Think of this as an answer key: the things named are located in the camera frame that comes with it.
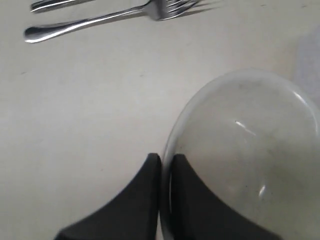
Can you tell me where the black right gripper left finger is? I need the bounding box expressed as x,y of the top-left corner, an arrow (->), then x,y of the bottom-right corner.
55,153 -> 162,240

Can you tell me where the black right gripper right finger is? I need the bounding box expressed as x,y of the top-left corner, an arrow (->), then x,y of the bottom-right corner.
170,154 -> 280,240

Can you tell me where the grey speckled ceramic bowl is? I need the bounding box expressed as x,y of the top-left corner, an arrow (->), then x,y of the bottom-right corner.
160,69 -> 320,240

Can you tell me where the silver metal fork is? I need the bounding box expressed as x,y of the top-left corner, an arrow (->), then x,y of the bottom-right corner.
23,0 -> 200,44

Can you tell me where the silver metal table knife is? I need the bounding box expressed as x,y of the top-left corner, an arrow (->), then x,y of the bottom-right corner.
30,0 -> 92,13

